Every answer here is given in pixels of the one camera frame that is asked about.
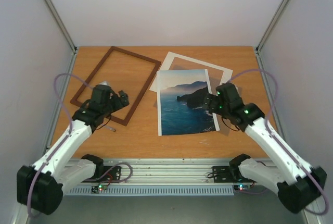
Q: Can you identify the brown hardboard backing panel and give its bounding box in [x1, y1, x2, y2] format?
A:
[152, 57, 230, 138]

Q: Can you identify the brown wooden picture frame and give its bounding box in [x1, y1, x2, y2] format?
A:
[70, 46, 161, 127]

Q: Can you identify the seascape photo print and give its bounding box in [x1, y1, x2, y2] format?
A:
[156, 69, 220, 136]

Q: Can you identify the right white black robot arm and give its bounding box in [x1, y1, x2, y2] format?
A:
[203, 83, 327, 214]

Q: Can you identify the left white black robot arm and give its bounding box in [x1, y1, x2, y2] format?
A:
[16, 84, 129, 215]

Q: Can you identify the right small circuit board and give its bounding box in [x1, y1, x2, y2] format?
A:
[234, 183, 255, 192]

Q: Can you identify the small circuit board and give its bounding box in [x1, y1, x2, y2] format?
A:
[91, 185, 108, 194]
[234, 183, 255, 192]

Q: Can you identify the left small circuit board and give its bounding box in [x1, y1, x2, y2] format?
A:
[91, 185, 108, 194]

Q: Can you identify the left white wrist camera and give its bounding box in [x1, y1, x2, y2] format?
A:
[100, 81, 111, 87]

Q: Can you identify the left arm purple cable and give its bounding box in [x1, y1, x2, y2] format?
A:
[25, 73, 134, 218]

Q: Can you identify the aluminium rail front beam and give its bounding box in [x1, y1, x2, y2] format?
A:
[65, 158, 310, 184]

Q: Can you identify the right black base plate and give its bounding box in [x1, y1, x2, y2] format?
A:
[212, 166, 254, 183]

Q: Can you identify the grey slotted cable duct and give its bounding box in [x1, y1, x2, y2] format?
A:
[67, 185, 234, 197]

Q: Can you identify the left aluminium corner post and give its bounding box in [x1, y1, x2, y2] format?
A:
[43, 0, 78, 53]

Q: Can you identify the aluminium corner post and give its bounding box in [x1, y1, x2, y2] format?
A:
[255, 0, 291, 55]
[43, 0, 78, 53]

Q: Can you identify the right aluminium corner post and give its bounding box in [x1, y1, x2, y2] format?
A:
[255, 0, 291, 55]

